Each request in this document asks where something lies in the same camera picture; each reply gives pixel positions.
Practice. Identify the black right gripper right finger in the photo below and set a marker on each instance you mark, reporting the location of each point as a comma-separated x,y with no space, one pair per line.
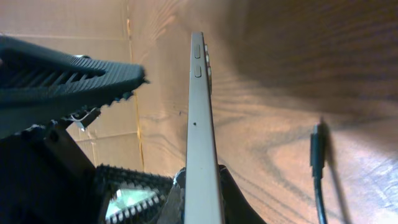
237,210

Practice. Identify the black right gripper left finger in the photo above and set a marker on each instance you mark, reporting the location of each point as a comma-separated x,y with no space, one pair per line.
131,196

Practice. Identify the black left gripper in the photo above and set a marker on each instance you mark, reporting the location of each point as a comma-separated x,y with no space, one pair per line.
45,176

